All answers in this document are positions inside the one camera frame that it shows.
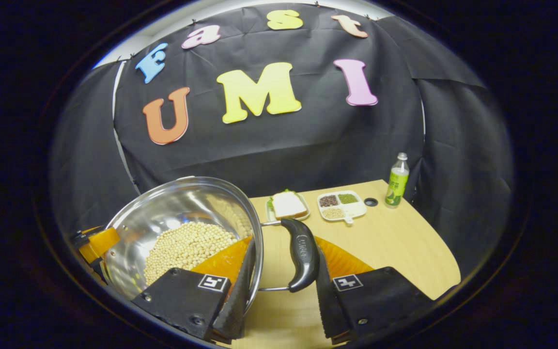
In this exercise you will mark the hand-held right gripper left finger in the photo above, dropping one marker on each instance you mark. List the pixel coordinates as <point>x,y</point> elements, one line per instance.
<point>240,300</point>

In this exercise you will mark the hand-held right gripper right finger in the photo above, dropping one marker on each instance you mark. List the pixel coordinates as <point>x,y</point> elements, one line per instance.
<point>327,310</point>

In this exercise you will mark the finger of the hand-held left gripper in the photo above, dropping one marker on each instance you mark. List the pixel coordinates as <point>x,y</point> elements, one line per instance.
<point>97,242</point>

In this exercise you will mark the pile of soybeans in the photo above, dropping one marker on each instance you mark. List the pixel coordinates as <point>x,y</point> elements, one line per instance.
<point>187,245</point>

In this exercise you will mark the stainless steel pot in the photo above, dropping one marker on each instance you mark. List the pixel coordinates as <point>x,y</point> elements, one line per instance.
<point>177,203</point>

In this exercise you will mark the white sandwich plate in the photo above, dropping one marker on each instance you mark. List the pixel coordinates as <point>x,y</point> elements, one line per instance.
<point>269,213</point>

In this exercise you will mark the white divided dish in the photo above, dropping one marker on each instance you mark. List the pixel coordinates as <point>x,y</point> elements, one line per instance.
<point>351,209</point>

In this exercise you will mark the white bread sandwich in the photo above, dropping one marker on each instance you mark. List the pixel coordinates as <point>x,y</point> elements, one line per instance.
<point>288,204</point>

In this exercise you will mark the black table grommet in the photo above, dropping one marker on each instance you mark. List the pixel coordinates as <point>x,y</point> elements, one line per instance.
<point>371,201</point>

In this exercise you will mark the green drink bottle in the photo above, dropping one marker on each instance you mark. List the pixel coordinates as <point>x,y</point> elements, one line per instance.
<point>396,186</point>

